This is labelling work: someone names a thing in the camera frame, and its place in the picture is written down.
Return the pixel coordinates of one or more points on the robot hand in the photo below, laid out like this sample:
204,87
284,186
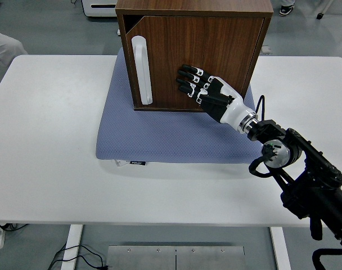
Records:
233,109

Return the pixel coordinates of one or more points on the brown wooden cabinet door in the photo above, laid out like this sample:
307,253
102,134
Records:
173,42

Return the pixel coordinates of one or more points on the brown wooden cabinet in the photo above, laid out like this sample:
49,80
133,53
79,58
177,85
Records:
188,5

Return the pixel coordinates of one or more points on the blue-grey textured mat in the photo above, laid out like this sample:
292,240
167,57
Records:
159,135

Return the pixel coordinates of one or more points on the black mat label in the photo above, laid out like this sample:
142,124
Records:
137,162

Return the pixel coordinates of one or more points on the person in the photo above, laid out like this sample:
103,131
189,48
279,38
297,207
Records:
286,10
2,50

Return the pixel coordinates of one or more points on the white mat tag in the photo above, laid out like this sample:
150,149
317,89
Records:
119,162

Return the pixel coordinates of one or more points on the black chair caster leg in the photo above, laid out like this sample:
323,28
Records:
320,16

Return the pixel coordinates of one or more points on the white table leg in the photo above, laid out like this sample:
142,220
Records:
280,247
72,247

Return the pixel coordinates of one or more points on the grey metal plate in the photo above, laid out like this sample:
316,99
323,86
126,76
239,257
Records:
140,258
210,258

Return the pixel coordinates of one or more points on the white floor appliance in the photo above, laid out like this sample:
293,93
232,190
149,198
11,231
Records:
99,11

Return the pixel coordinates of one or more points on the grey floor bracket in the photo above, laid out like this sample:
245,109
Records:
267,50

